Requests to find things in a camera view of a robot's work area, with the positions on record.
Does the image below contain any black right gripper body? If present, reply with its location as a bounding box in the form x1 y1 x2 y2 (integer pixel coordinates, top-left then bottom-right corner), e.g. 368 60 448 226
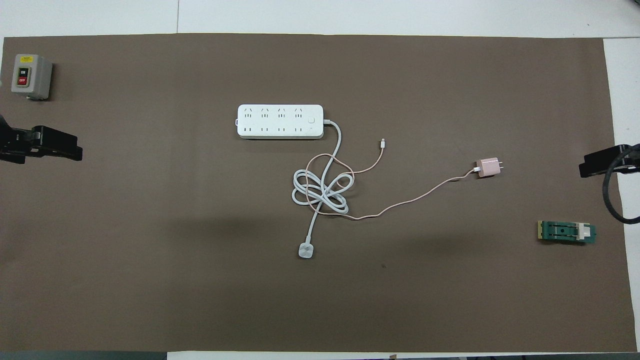
579 144 640 179

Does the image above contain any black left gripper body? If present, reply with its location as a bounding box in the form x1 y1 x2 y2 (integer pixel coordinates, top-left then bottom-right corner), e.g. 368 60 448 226
0 114 83 165

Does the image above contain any pink charger adapter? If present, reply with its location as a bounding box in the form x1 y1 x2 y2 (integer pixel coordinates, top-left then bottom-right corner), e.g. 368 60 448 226
475 157 504 178

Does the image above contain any pink charging cable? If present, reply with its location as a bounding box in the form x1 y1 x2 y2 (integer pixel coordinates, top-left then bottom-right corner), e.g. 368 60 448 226
304 139 481 221

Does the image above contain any white power strip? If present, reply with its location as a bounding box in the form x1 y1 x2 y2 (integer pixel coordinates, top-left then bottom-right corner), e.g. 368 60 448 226
236 104 325 140

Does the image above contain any brown table mat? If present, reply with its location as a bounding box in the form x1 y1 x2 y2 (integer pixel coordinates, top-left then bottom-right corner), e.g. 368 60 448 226
0 33 638 353

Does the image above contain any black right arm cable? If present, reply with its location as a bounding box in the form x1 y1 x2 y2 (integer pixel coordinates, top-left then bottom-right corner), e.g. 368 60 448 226
601 145 640 225

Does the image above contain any grey on-off switch box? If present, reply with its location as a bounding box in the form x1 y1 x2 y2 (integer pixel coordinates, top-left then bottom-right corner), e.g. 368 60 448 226
11 53 53 102

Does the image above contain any green knife switch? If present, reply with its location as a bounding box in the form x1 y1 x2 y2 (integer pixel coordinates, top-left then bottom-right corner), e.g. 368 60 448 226
537 220 597 246

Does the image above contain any white power cord with plug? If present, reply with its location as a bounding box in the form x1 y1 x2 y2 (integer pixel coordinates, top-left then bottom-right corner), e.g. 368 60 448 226
292 119 355 259

